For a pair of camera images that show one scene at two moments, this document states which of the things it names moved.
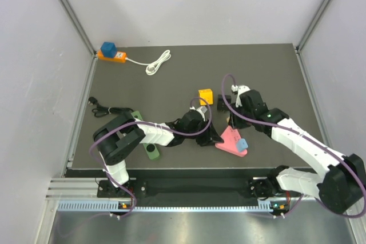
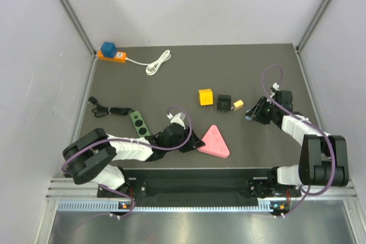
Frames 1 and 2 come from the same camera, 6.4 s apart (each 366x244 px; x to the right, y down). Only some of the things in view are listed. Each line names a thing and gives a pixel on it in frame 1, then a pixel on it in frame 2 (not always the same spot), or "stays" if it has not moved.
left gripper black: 210,135 -> 193,143
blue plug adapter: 108,50 stays
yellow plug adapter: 207,95 stays
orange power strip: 120,57 stays
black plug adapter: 222,106 stays
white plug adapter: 240,89 -> 275,86
